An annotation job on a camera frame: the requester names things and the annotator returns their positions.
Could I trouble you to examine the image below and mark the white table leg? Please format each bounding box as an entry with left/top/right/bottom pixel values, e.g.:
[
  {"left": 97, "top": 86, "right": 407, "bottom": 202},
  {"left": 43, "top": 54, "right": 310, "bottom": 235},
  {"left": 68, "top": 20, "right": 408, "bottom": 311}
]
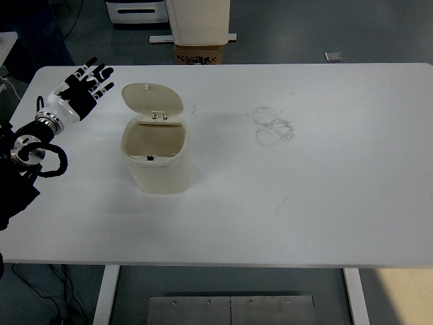
[
  {"left": 343, "top": 268, "right": 371, "bottom": 325},
  {"left": 91, "top": 265, "right": 121, "bottom": 325}
]

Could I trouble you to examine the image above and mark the brown cardboard box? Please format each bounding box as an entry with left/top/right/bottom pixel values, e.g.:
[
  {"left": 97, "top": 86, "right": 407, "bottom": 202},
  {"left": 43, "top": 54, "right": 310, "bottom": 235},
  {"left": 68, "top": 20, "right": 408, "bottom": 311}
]
[{"left": 174, "top": 43, "right": 224, "bottom": 65}]

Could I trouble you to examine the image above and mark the grey metal plate with screws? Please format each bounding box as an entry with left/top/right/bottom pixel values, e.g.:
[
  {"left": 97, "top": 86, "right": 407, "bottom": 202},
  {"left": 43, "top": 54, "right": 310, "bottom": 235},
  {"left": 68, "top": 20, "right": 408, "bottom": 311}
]
[{"left": 148, "top": 295, "right": 316, "bottom": 325}]

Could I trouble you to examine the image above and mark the large cream plastic cabinet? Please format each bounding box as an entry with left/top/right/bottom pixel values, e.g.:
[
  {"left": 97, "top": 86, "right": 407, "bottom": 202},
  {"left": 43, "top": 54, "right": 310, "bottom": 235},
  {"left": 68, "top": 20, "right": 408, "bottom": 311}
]
[{"left": 165, "top": 0, "right": 231, "bottom": 47}]

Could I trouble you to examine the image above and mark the beige floor mat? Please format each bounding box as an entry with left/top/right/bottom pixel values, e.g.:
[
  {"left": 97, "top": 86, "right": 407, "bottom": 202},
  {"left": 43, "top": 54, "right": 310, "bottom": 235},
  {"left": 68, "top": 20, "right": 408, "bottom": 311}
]
[{"left": 344, "top": 269, "right": 433, "bottom": 325}]

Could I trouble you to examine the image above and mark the person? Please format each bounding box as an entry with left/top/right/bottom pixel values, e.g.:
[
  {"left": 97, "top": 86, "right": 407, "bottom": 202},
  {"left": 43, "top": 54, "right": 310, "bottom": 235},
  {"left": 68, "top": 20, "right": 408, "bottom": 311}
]
[{"left": 0, "top": 0, "right": 78, "bottom": 82}]

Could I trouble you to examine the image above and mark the black floor cable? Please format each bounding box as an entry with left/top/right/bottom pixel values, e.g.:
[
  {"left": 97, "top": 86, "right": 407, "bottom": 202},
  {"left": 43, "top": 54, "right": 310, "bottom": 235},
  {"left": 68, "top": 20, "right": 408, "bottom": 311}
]
[{"left": 12, "top": 263, "right": 89, "bottom": 325}]

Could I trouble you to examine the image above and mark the white side table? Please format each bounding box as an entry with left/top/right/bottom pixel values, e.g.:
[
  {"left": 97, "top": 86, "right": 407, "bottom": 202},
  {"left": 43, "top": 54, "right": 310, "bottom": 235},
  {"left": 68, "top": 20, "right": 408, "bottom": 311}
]
[{"left": 0, "top": 31, "right": 19, "bottom": 67}]

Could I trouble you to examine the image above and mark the white appliance with black slot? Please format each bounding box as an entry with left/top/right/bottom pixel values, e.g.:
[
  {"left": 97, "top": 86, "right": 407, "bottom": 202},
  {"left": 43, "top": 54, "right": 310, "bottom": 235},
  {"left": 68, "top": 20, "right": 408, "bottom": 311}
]
[{"left": 105, "top": 0, "right": 169, "bottom": 24}]

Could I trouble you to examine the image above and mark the cream plastic trash bin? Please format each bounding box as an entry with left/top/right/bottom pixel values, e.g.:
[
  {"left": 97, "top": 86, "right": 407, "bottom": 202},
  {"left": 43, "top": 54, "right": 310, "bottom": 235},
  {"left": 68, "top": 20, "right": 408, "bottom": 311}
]
[{"left": 120, "top": 83, "right": 194, "bottom": 195}]

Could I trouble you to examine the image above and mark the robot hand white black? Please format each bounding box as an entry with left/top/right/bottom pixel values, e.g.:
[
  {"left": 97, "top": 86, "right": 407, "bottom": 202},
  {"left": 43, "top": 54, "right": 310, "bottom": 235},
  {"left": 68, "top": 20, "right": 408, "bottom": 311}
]
[{"left": 42, "top": 56, "right": 115, "bottom": 123}]

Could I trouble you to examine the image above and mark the white flat base bar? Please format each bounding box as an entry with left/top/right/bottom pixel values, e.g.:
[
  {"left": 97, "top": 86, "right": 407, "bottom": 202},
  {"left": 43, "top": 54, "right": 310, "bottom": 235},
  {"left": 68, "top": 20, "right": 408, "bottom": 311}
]
[{"left": 150, "top": 32, "right": 239, "bottom": 44}]

